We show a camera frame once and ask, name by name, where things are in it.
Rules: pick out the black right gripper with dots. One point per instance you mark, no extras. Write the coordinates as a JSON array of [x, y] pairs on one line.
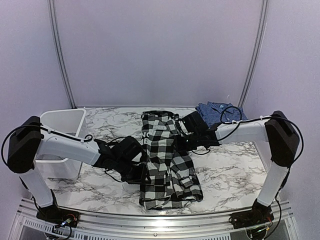
[[179, 148]]

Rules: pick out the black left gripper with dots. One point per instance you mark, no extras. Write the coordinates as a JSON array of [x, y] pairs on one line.
[[140, 179]]

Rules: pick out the black white checkered shirt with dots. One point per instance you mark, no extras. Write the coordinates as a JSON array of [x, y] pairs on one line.
[[173, 182]]

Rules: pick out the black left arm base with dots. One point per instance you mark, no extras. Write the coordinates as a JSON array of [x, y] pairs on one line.
[[57, 215]]

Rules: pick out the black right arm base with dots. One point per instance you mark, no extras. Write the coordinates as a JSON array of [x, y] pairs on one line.
[[257, 215]]

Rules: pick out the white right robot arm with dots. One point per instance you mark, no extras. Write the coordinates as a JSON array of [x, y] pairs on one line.
[[285, 139]]

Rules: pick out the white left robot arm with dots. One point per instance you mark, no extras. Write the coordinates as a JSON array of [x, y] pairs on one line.
[[22, 144]]

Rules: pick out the folded blue checkered shirt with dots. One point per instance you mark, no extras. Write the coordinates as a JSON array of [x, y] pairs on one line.
[[217, 112]]

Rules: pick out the white plastic bin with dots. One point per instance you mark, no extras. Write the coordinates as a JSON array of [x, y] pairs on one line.
[[67, 121]]

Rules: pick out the right aluminium wall post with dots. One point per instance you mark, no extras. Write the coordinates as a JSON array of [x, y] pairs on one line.
[[262, 23]]

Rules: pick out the aluminium front frame rail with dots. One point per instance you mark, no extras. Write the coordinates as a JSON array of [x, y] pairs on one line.
[[110, 226]]

